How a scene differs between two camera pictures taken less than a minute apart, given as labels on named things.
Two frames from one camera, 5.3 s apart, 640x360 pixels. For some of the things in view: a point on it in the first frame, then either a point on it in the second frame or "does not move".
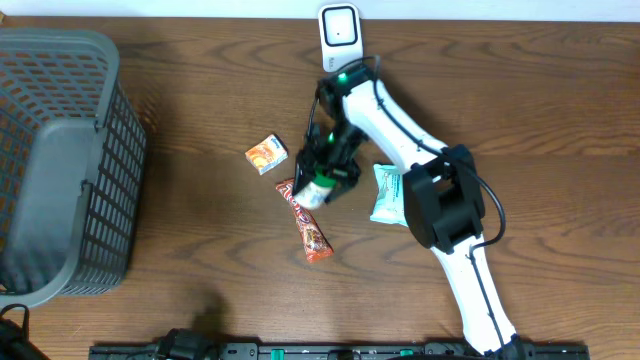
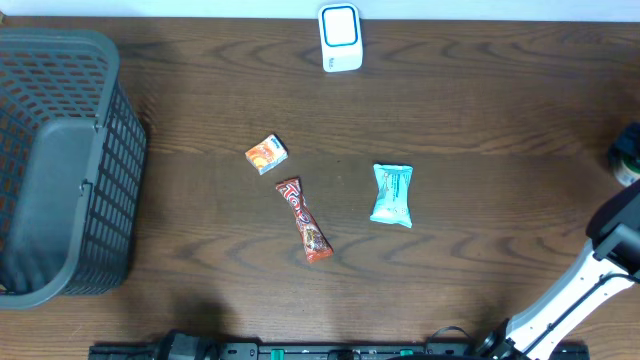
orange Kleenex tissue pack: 267,154 does not move
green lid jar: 315,194 → 628,170
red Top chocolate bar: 314,238 does not move
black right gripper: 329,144 → 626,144
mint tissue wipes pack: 390,202 does not move
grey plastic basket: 73,149 does not move
